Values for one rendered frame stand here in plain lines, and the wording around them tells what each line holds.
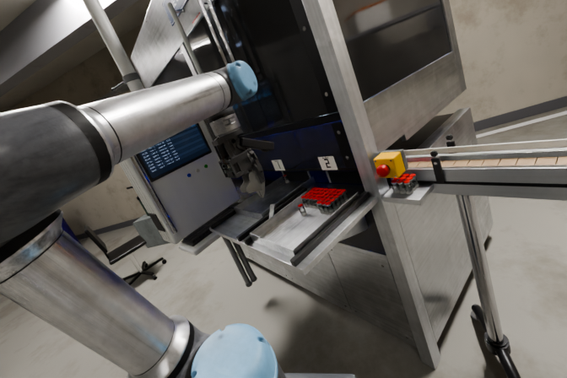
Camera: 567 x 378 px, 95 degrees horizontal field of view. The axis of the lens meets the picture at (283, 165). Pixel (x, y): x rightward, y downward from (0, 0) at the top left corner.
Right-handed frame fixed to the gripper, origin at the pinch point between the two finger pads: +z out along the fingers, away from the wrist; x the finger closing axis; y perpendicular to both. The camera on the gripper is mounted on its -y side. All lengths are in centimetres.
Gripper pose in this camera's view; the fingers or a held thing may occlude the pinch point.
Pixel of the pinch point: (262, 191)
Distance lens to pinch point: 78.4
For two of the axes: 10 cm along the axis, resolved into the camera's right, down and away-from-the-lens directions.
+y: -7.1, 4.4, -5.5
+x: 6.0, -0.2, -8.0
